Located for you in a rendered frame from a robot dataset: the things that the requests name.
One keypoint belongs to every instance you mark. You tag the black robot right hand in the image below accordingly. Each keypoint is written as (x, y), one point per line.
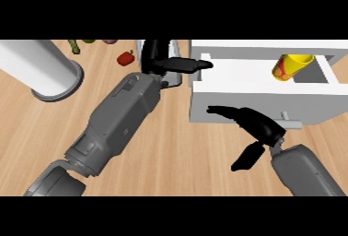
(259, 123)

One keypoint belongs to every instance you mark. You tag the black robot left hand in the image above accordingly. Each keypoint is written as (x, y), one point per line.
(157, 63)

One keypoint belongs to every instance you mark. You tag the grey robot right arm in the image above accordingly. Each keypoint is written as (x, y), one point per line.
(306, 172)

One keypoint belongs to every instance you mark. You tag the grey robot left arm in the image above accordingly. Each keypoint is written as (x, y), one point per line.
(120, 116)

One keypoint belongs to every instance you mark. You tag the white drawer front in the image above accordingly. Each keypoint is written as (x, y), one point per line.
(254, 103)

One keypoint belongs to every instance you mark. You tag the white open drawer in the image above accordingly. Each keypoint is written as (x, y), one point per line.
(239, 72)

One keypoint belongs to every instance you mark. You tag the red bell pepper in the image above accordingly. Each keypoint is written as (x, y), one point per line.
(126, 58)

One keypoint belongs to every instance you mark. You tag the purple vegetable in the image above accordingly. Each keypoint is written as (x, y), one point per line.
(110, 41)

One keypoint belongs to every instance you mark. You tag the green round vegetable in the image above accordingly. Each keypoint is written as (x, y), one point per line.
(89, 41)

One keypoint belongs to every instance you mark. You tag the white cabinet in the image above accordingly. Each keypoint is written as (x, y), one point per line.
(263, 45)

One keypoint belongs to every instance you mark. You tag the large white cylinder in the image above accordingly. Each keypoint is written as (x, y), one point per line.
(32, 67)

